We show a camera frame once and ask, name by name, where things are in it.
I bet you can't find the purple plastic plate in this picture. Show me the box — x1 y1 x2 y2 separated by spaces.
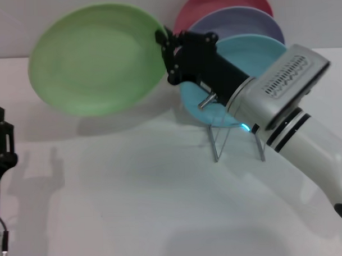
188 5 285 49

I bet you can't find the red plastic plate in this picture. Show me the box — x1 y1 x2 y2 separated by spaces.
173 0 275 35

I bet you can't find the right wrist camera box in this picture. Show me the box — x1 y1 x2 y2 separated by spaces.
246 43 334 131

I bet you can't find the chrome wire plate rack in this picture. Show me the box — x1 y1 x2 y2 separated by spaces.
207 121 267 164

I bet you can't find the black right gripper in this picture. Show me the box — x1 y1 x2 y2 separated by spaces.
154 23 257 111

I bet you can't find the dark left wrist cable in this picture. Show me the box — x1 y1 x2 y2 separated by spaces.
0 217 11 256

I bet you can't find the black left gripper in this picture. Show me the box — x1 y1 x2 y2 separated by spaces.
0 102 21 231

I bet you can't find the cyan plastic plate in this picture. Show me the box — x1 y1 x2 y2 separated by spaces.
177 33 291 130

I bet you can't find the silver right wrist connector plug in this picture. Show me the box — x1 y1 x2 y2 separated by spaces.
197 93 218 109

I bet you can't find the green plastic plate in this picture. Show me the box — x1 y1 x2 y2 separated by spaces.
25 1 172 120

